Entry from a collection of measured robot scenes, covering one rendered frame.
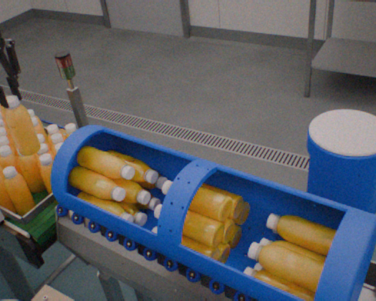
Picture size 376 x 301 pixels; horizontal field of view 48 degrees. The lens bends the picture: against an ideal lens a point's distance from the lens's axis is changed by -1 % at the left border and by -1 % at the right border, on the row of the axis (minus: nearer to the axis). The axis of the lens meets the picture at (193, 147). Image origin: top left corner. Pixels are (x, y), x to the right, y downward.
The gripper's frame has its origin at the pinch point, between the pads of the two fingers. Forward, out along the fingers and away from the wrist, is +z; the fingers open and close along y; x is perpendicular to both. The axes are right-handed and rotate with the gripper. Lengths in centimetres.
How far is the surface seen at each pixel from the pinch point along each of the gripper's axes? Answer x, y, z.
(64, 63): 27, 42, 19
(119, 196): -35.5, 1.6, 24.8
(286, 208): -79, 21, 24
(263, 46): 65, 327, 150
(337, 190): -85, 56, 45
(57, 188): -18.3, -6.0, 23.9
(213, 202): -65, 6, 15
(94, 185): -27.7, 0.0, 23.4
